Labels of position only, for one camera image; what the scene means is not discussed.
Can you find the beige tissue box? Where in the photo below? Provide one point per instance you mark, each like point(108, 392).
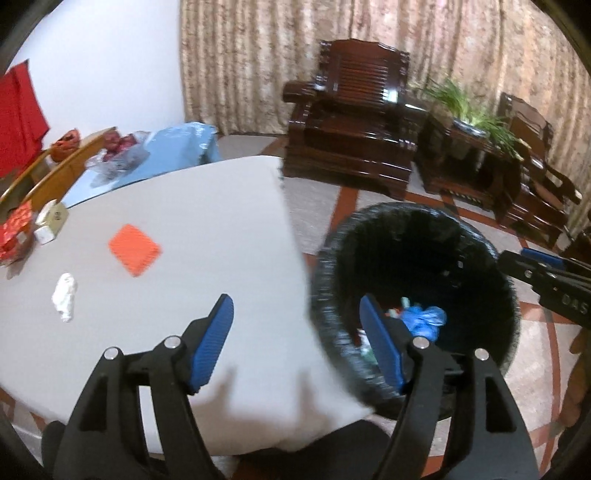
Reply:
point(51, 221)

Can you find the black lined trash bin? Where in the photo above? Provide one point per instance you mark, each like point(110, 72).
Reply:
point(415, 258)

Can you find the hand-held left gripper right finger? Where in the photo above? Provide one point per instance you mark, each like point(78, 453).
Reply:
point(381, 344)

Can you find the green potted plant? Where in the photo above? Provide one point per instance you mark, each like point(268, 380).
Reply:
point(466, 108)

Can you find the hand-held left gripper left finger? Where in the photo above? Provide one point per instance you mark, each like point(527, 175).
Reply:
point(210, 350)

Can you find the dark wooden armchair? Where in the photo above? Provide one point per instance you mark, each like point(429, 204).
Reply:
point(535, 184)
point(355, 129)

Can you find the dark wooden side table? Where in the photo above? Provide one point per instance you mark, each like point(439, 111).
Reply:
point(461, 170)

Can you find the white tissue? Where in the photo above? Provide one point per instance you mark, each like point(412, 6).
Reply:
point(64, 297)

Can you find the blue plastic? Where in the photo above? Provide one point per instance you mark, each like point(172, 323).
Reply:
point(425, 321)

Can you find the blue tablecloth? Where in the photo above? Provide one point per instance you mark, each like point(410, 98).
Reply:
point(175, 152)

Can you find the plastic bag of red fruit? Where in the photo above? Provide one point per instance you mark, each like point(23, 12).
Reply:
point(117, 159)

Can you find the person's right hand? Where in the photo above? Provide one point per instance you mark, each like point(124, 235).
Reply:
point(577, 369)

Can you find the beige patterned curtain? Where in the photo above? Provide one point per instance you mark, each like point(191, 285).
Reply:
point(258, 60)

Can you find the curved wooden cabinet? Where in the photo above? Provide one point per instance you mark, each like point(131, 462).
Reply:
point(69, 159)

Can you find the red cloth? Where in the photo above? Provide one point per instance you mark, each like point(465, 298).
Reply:
point(21, 120)

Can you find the red patterned gift box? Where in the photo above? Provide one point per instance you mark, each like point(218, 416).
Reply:
point(14, 233)

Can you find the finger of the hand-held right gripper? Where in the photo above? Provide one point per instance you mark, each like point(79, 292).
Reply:
point(517, 267)
point(542, 255)

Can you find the orange knobbly mat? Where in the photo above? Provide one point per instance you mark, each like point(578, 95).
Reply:
point(135, 249)

